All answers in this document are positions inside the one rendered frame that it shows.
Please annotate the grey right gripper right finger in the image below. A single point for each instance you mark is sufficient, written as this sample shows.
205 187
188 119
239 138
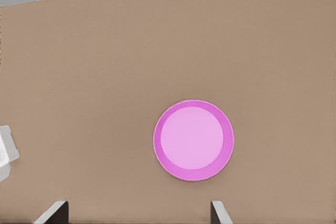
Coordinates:
220 213

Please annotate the pink round plate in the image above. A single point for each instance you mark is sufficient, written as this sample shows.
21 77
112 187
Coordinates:
193 140

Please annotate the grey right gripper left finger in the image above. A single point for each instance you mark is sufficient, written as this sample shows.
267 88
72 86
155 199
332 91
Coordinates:
55 213

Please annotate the white egg box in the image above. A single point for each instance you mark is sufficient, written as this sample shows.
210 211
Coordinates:
5 148

